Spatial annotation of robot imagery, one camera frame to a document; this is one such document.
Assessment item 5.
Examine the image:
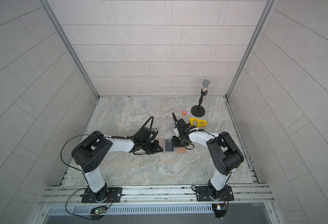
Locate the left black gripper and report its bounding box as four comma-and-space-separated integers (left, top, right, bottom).
141, 140, 165, 155

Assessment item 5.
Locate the brown leather card holder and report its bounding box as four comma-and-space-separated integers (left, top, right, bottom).
162, 139, 187, 154

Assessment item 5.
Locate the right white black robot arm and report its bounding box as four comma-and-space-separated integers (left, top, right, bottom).
172, 115, 244, 201

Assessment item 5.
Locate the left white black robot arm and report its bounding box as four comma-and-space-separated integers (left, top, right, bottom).
71, 127, 164, 202

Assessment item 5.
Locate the clear acrylic card box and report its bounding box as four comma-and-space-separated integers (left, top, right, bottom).
169, 118, 178, 135

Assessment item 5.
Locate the yellow triangular plastic piece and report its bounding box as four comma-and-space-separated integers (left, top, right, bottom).
190, 118, 207, 127

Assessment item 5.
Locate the perforated vent strip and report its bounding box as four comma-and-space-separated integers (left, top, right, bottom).
48, 204, 213, 217

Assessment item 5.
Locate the left green circuit board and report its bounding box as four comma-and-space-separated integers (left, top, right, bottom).
90, 206, 107, 215

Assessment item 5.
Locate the right circuit board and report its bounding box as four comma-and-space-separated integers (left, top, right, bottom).
212, 204, 228, 218

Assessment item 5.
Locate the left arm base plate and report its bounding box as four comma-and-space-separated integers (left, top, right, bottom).
80, 187, 123, 203

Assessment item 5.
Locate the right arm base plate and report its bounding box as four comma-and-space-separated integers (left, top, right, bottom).
192, 185, 234, 202

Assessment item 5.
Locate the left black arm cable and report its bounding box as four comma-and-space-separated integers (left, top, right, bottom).
59, 134, 92, 172

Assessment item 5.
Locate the aluminium mounting rail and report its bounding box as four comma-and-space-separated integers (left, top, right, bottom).
39, 184, 274, 206

